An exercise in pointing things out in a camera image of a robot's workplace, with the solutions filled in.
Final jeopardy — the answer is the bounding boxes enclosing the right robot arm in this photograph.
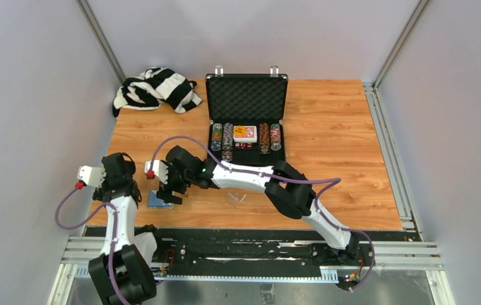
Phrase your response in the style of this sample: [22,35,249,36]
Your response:
[144,146,360,265]

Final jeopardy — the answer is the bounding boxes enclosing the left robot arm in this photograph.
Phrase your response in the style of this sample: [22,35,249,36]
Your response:
[88,152,166,304]

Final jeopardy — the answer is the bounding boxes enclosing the red playing card deck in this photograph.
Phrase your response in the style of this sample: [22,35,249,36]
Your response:
[233,125,258,143]

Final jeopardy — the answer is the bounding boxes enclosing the yellow big blind button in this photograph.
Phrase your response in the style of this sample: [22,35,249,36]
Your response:
[234,126,247,137]

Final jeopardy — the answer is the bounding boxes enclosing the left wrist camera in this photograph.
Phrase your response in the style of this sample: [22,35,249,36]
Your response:
[77,165,106,188]

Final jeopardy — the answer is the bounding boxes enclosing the black white striped cloth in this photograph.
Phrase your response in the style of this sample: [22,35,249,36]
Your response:
[112,67,202,118]

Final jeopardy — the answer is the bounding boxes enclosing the blue card deck box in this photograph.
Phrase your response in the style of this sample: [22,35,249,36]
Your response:
[147,190,173,209]

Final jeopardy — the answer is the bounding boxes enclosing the clear dealer button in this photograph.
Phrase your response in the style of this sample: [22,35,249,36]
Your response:
[226,192,247,205]

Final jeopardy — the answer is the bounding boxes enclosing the orange black chip row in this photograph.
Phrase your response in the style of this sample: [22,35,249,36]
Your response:
[259,123,270,154]

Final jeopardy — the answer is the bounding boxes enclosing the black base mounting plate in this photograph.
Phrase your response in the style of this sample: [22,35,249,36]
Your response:
[134,226,374,278]

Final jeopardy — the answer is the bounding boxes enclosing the red green chip row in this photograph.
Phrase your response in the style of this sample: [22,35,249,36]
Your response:
[270,124,281,147]

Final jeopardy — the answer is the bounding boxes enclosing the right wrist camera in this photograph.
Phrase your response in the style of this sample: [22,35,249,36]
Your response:
[144,159,173,185]

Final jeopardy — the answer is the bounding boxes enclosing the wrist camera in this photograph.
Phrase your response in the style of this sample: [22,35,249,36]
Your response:
[144,159,173,185]
[77,165,106,188]

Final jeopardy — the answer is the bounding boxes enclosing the black poker set case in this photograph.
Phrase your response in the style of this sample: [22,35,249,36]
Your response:
[205,70,288,166]

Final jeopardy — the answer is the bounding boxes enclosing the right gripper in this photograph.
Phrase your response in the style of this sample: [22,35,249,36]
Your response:
[157,162,194,205]

